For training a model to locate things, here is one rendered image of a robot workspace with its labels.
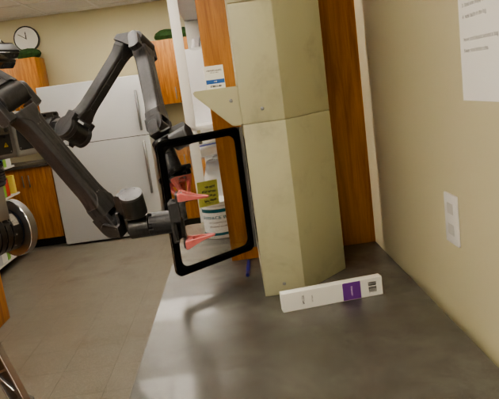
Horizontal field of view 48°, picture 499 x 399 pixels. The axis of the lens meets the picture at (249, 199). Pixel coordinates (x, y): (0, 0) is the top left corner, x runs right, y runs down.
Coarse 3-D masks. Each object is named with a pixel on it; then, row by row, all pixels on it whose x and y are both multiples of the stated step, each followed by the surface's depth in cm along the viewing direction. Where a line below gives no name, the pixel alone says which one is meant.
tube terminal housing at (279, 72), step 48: (288, 0) 145; (240, 48) 142; (288, 48) 146; (240, 96) 144; (288, 96) 146; (288, 144) 147; (288, 192) 149; (336, 192) 163; (288, 240) 152; (336, 240) 164; (288, 288) 154
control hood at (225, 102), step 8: (224, 88) 144; (232, 88) 144; (200, 96) 144; (208, 96) 144; (216, 96) 144; (224, 96) 144; (232, 96) 144; (208, 104) 144; (216, 104) 144; (224, 104) 144; (232, 104) 144; (216, 112) 145; (224, 112) 145; (232, 112) 145; (240, 112) 145; (232, 120) 145; (240, 120) 145
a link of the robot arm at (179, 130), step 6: (150, 120) 174; (156, 120) 173; (150, 126) 173; (156, 126) 172; (174, 126) 172; (180, 126) 171; (186, 126) 170; (150, 132) 172; (156, 132) 172; (162, 132) 172; (168, 132) 173; (174, 132) 169; (180, 132) 168; (186, 132) 168; (156, 138) 174
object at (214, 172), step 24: (192, 144) 165; (216, 144) 171; (168, 168) 160; (192, 168) 166; (216, 168) 171; (216, 192) 172; (240, 192) 178; (192, 216) 167; (216, 216) 172; (240, 216) 179; (216, 240) 173; (240, 240) 179
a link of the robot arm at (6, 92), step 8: (0, 72) 132; (0, 80) 130; (8, 80) 131; (16, 80) 132; (0, 88) 129; (8, 88) 129; (16, 88) 130; (24, 88) 132; (0, 96) 127; (8, 96) 128; (16, 96) 130; (24, 96) 132; (8, 104) 128; (16, 104) 130
